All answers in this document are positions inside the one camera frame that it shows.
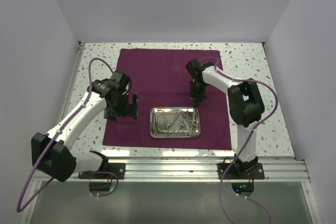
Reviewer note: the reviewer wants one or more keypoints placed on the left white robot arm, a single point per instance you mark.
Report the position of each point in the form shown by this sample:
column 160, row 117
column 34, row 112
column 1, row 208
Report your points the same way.
column 51, row 152

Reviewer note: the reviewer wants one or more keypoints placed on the aluminium rail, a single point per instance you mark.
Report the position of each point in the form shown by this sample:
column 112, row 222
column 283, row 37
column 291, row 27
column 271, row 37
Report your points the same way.
column 66, row 103
column 187, row 169

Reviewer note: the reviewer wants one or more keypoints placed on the steel forceps in tray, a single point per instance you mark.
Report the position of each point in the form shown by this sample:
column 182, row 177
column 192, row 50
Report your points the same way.
column 167, row 124

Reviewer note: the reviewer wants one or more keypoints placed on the aluminium left rail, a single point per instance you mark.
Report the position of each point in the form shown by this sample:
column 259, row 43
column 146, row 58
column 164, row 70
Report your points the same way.
column 66, row 103

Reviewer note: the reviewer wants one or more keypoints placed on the steel tweezers in tray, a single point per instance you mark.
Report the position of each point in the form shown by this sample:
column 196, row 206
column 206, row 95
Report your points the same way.
column 177, row 123

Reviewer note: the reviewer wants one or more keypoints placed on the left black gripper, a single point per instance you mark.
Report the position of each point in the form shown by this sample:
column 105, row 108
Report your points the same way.
column 129, row 110

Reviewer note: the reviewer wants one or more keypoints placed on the steel instrument tray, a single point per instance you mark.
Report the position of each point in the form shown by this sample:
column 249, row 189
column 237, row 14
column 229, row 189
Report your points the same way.
column 158, row 128

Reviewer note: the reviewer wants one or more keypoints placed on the aluminium front rail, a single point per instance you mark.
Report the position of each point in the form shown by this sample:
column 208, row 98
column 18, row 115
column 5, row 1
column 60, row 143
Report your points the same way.
column 187, row 169

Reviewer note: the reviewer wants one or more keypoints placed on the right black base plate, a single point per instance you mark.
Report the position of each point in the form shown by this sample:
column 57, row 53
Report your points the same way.
column 246, row 170

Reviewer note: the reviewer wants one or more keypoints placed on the steel scissors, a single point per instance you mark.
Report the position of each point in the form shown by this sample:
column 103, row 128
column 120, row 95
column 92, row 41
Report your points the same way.
column 190, row 131
column 193, row 121

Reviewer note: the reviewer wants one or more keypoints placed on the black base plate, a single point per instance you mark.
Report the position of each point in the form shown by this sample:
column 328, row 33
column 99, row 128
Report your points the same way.
column 246, row 170
column 115, row 170

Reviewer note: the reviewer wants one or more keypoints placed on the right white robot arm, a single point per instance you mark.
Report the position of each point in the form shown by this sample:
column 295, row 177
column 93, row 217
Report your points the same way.
column 245, row 106

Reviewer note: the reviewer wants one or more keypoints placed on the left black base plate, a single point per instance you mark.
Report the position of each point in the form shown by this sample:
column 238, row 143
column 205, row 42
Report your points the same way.
column 115, row 170

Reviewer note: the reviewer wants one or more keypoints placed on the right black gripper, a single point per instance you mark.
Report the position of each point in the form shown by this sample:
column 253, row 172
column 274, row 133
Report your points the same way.
column 196, row 98

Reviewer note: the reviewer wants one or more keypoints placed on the purple cloth wrap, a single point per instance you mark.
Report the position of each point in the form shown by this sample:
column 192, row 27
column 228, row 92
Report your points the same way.
column 160, row 79

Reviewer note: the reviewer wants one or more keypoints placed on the steel scissors in tray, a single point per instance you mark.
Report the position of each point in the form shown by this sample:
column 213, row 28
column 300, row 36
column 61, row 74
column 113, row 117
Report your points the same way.
column 190, row 131

